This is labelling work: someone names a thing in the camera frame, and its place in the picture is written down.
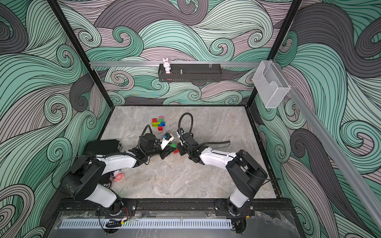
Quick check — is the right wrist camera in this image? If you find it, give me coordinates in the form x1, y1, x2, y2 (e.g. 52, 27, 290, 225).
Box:
177, 128, 184, 143

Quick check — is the white slotted cable duct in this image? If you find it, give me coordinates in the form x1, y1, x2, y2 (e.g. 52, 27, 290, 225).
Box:
59, 219, 233, 230

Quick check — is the clear plastic wall box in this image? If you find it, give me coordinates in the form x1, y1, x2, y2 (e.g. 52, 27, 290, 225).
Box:
253, 60, 290, 109

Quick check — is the black wall shelf tray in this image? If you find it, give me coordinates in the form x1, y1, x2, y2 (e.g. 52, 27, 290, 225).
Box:
158, 63, 222, 83

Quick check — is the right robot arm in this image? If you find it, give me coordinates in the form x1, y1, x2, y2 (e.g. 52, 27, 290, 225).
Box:
177, 129, 279, 216

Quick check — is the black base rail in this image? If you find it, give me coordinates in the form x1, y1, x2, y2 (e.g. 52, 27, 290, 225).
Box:
57, 198, 294, 217

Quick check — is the white rabbit figurine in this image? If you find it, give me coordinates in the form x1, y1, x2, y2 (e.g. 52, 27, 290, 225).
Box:
163, 58, 171, 74

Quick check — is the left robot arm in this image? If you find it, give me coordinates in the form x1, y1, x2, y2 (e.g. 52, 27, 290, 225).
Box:
57, 144, 177, 216

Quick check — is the black flat pad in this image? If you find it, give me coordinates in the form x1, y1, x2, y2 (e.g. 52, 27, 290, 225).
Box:
83, 139, 122, 156

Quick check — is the pink white small toy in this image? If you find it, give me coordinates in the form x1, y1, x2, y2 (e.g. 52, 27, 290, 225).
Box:
113, 171, 125, 182

